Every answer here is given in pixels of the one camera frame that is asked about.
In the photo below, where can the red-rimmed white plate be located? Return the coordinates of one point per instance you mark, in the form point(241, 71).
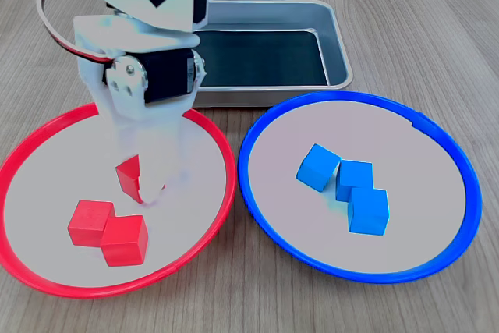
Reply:
point(58, 161)

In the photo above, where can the red cube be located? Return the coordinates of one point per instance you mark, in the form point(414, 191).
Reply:
point(87, 222)
point(124, 241)
point(128, 181)

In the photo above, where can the blue cube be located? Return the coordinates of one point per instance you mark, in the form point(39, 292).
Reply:
point(356, 173)
point(317, 167)
point(368, 212)

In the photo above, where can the black mat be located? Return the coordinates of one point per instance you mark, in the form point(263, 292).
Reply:
point(265, 60)

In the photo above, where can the blue-rimmed white plate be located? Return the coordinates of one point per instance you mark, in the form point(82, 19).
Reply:
point(390, 134)

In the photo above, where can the steel tray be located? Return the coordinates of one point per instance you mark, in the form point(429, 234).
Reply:
point(339, 36)

